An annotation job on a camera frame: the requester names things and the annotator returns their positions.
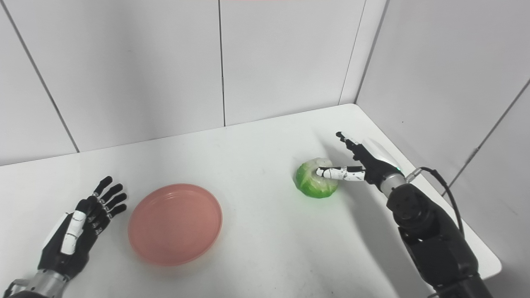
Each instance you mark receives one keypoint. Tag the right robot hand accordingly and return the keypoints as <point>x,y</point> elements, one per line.
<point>364,167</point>

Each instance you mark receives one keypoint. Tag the green cabbage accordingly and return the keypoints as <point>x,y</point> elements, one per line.
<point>312,182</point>

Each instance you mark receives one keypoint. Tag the pink plate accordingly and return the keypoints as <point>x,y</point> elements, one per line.
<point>175,224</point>

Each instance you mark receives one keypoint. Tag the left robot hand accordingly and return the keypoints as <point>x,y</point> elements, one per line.
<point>80,231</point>

